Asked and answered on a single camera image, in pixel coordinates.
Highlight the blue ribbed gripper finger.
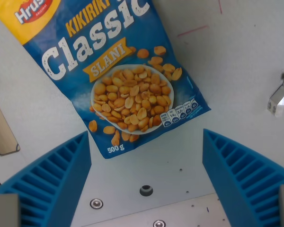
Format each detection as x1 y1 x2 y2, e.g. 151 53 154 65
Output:
202 128 284 227
0 130 92 227

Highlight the beige wooden board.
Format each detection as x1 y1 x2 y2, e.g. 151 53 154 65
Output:
0 91 21 156

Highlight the blue peanut snack bag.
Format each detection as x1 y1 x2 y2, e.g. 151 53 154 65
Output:
0 0 212 160

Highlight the silver metal bracket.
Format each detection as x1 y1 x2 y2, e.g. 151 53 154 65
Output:
267 67 284 118

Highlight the grey metal base plate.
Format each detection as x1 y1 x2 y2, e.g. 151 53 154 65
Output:
71 192 229 227

